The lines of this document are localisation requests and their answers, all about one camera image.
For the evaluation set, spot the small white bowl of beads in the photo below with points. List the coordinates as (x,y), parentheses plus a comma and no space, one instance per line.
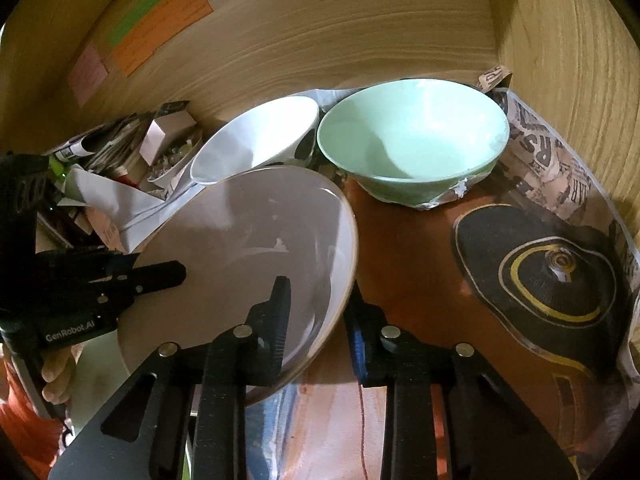
(172,167)

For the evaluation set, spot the stack of papers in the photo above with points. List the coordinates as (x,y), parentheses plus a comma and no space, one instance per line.
(75,149)

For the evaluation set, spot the mint green bowl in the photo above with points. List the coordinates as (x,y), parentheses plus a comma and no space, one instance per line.
(415,130)

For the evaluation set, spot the pink sticky note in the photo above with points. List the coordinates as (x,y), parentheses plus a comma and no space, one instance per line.
(87,74)

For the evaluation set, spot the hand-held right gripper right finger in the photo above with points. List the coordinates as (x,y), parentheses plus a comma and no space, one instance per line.
(357,350)

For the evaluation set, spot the white paper sheet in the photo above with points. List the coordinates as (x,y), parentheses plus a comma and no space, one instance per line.
(135,205)

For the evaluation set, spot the green sticky note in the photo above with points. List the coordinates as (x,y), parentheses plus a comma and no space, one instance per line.
(132,17)

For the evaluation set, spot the person's left forearm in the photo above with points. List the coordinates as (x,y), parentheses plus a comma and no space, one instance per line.
(25,425)

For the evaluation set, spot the white newspaper print sheet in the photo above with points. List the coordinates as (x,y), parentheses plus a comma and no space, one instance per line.
(550,170)

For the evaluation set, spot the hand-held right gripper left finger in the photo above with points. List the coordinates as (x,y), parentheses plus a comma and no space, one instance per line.
(275,327)

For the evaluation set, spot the orange sticky note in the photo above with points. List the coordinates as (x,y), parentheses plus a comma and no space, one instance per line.
(160,25)

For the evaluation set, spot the stack of booklets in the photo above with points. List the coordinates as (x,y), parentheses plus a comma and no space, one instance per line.
(120,142)

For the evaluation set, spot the person's left hand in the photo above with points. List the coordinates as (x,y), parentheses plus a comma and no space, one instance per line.
(57,377)

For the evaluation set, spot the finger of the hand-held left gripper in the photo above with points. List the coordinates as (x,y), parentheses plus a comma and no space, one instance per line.
(95,260)
(155,276)

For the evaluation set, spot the small white paper box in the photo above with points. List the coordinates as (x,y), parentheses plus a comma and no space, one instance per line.
(165,132)

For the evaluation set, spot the grey-brown plate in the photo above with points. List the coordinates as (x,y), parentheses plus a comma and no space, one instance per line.
(240,240)

